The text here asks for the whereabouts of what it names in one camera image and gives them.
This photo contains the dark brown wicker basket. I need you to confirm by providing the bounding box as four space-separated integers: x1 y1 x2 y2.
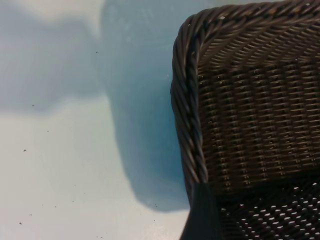
169 0 320 240

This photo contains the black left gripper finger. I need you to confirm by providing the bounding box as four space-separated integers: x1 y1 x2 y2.
181 183 222 240

